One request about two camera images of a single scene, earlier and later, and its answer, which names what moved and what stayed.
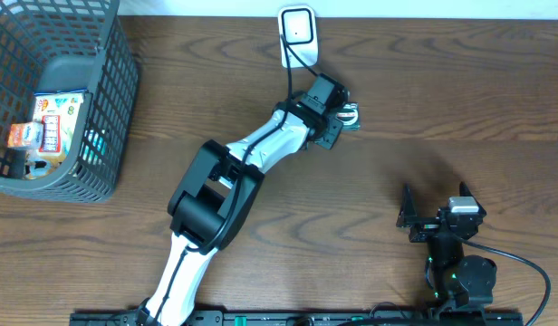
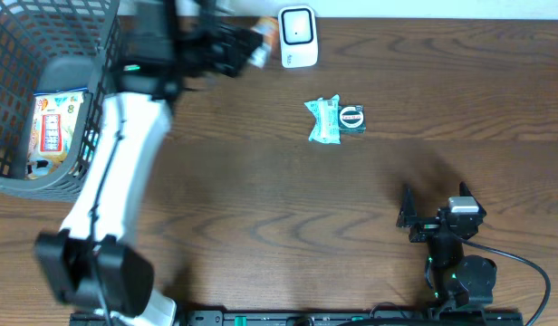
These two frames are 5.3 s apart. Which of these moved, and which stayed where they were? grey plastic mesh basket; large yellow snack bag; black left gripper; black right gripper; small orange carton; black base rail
Moved: small orange carton; black left gripper
Stayed: grey plastic mesh basket; large yellow snack bag; black right gripper; black base rail
